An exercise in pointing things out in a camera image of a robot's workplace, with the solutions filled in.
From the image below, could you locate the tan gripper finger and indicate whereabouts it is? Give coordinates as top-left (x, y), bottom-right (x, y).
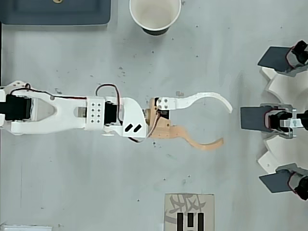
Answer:
top-left (171, 124), bottom-right (225, 153)

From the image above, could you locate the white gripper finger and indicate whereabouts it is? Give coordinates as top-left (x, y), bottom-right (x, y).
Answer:
top-left (155, 91), bottom-right (233, 115)

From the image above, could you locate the tan gripper body with servo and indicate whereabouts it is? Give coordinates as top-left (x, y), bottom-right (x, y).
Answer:
top-left (143, 97), bottom-right (173, 140)

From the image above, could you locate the black paper cup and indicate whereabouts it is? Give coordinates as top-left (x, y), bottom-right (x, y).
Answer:
top-left (129, 0), bottom-right (181, 36)

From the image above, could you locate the grey flat paddle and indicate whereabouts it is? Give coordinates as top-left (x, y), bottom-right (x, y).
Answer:
top-left (258, 171), bottom-right (292, 194)
top-left (257, 46), bottom-right (293, 73)
top-left (240, 106), bottom-right (268, 132)

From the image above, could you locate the cardboard card with black print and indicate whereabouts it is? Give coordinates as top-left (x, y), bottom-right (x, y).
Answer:
top-left (164, 193), bottom-right (216, 231)

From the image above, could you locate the silver black motor unit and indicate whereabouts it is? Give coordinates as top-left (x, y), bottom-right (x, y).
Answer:
top-left (261, 103), bottom-right (308, 139)
top-left (275, 163), bottom-right (308, 201)
top-left (285, 40), bottom-right (308, 77)

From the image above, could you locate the dark blue tray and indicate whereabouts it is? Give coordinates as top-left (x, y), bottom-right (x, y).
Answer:
top-left (0, 0), bottom-right (112, 26)

